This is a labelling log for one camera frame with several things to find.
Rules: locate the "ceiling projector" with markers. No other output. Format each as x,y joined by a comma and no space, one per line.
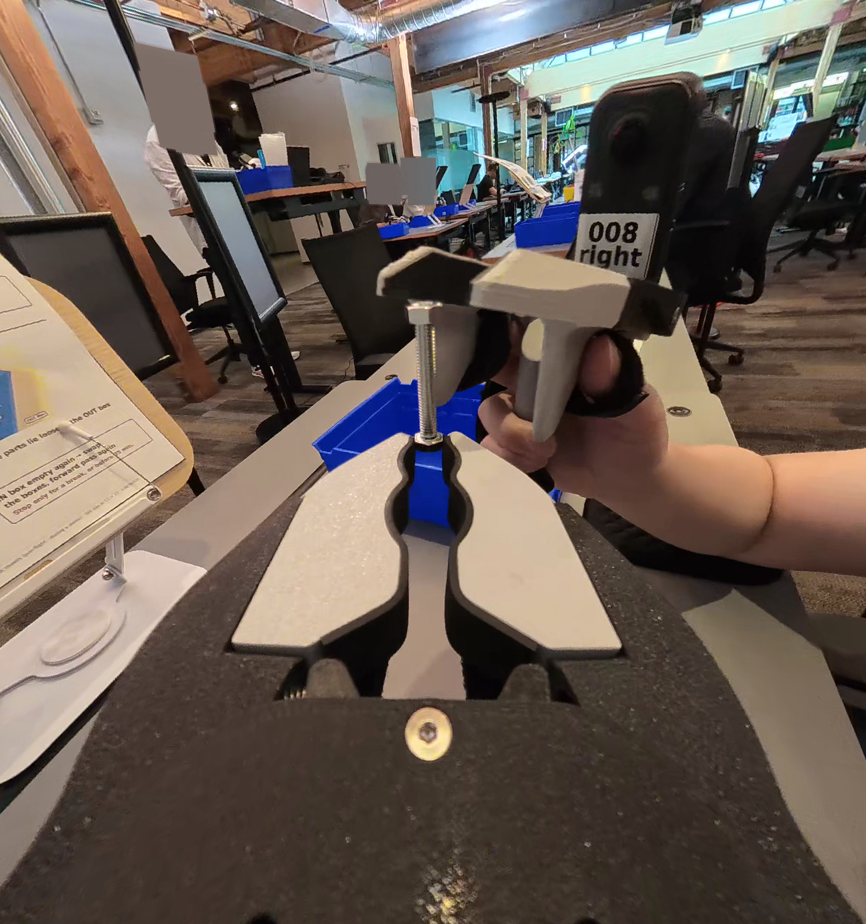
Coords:
685,25

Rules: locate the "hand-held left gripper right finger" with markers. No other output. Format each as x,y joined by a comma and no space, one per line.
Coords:
534,563

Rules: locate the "long thin steel bolt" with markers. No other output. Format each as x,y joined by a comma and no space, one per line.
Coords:
428,375

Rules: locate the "person's office chair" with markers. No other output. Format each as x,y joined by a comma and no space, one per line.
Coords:
859,650

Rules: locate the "black floor lamp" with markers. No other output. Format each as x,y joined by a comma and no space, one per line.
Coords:
141,79
494,94

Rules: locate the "person's right hand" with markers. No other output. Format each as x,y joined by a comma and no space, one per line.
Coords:
606,455

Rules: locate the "black office chair with armrests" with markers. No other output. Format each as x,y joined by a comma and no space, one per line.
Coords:
169,271

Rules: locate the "blue plastic bin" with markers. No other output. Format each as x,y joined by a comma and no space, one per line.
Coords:
541,231
263,180
364,433

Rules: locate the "silver ventilation duct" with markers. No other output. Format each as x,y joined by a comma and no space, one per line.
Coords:
375,25

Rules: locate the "wooden support post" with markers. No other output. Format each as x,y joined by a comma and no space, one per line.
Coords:
65,144
404,94

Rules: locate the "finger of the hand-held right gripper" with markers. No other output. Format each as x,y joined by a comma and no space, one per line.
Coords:
548,285
426,254

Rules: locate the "wooden top desk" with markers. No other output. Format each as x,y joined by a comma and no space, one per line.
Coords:
289,193

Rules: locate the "laminated instruction sheet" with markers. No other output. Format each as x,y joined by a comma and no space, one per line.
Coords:
43,433

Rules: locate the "person's right forearm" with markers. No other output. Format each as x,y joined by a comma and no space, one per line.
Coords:
779,505

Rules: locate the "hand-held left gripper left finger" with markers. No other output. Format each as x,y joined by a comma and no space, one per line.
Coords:
332,548

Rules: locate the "white stand base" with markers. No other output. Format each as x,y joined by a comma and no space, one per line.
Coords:
58,707

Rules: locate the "display screen on black stand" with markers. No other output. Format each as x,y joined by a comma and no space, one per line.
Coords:
238,238

